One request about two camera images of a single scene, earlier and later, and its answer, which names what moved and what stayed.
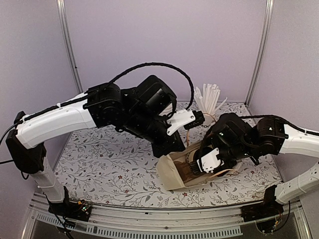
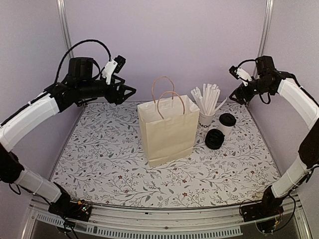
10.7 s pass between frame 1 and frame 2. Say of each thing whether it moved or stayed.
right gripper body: moved
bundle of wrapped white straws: stayed
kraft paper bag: moved
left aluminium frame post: stayed
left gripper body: moved
